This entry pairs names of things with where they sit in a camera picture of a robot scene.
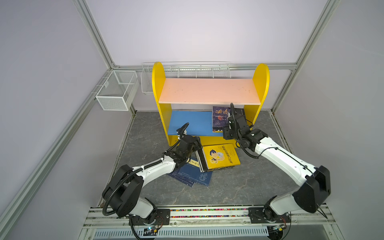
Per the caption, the purple portrait cover book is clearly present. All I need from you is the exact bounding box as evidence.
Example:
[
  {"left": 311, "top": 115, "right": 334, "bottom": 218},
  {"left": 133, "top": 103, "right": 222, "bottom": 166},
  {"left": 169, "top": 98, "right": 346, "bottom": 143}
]
[{"left": 212, "top": 106, "right": 231, "bottom": 133}]

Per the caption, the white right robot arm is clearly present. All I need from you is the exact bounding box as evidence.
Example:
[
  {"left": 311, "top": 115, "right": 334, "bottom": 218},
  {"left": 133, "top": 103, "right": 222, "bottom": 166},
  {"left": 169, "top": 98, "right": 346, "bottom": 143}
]
[{"left": 223, "top": 105, "right": 331, "bottom": 222}]

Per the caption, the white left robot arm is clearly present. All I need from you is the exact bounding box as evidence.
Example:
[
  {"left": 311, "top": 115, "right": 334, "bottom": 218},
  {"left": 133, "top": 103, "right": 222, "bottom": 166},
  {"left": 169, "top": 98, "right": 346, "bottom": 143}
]
[{"left": 102, "top": 135, "right": 202, "bottom": 219}]

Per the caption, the top dark blue booklet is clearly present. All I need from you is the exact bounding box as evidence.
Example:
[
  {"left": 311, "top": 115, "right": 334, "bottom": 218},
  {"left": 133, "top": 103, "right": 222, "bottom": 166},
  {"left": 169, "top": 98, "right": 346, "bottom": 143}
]
[{"left": 179, "top": 164, "right": 213, "bottom": 187}]

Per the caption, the dark blue booklet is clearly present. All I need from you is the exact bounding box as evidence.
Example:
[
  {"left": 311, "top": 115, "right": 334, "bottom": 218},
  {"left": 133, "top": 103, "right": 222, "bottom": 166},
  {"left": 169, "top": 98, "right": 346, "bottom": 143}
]
[
  {"left": 179, "top": 164, "right": 213, "bottom": 187},
  {"left": 167, "top": 171, "right": 195, "bottom": 187}
]

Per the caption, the lower dark blue booklet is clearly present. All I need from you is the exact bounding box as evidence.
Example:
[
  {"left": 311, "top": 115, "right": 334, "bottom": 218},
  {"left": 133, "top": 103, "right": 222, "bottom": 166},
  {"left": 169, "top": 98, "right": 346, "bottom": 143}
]
[{"left": 167, "top": 171, "right": 195, "bottom": 187}]

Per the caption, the yellow wooden bookshelf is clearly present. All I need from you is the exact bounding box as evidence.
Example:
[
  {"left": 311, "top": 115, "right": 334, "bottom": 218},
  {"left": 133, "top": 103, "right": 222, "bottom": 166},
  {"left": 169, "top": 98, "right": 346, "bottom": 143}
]
[{"left": 152, "top": 62, "right": 270, "bottom": 146}]

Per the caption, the green circuit board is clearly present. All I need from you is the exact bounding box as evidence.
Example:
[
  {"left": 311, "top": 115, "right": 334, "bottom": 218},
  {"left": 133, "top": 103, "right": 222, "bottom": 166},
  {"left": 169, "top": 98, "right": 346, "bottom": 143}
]
[{"left": 143, "top": 228, "right": 158, "bottom": 237}]

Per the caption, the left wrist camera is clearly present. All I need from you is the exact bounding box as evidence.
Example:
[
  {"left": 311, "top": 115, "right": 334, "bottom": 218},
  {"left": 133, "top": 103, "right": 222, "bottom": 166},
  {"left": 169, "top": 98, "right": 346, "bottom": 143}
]
[{"left": 177, "top": 123, "right": 190, "bottom": 139}]

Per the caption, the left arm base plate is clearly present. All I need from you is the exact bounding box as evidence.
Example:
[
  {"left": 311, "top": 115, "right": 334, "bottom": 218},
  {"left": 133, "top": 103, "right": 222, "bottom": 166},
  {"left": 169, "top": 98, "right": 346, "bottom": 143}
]
[{"left": 132, "top": 209, "right": 171, "bottom": 226}]

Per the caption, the white wire rack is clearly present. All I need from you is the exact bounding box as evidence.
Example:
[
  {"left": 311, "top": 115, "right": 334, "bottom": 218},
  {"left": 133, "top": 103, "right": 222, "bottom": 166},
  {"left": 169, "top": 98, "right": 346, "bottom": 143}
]
[{"left": 141, "top": 62, "right": 232, "bottom": 95}]

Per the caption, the white mesh wire basket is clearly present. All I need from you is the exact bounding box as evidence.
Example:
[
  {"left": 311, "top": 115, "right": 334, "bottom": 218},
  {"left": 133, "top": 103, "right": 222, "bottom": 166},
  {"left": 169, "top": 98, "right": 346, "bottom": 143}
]
[{"left": 96, "top": 70, "right": 140, "bottom": 111}]

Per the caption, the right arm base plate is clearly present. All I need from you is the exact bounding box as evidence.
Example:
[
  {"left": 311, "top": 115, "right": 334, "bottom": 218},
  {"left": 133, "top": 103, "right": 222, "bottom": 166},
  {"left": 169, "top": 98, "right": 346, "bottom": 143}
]
[{"left": 248, "top": 207, "right": 291, "bottom": 224}]

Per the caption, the white slotted cable duct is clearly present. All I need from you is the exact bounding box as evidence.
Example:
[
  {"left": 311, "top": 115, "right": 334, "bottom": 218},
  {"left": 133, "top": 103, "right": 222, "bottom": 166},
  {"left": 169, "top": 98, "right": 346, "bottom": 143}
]
[{"left": 91, "top": 226, "right": 269, "bottom": 240}]

